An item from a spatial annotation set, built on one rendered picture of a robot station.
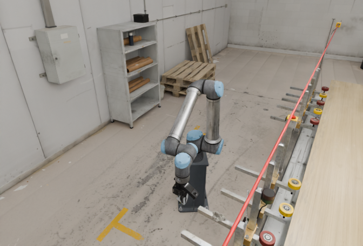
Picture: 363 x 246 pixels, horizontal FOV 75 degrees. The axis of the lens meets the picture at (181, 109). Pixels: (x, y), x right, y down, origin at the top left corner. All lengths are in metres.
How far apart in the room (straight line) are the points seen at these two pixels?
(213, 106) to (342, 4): 7.44
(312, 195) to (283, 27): 7.64
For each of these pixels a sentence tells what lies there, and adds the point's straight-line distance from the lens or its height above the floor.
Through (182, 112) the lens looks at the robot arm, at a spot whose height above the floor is 1.29.
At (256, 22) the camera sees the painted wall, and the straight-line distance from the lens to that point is 9.14.
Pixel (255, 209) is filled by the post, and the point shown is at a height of 1.03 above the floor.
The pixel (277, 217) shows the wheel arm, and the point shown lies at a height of 0.82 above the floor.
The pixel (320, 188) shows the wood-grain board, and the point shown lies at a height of 0.90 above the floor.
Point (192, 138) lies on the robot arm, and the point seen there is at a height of 0.86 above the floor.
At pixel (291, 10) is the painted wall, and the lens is 8.96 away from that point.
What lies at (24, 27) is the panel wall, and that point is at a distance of 3.14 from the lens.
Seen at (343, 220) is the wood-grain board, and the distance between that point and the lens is 1.74.
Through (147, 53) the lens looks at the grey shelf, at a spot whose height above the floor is 1.02.
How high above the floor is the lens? 2.08
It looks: 28 degrees down
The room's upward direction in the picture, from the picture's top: straight up
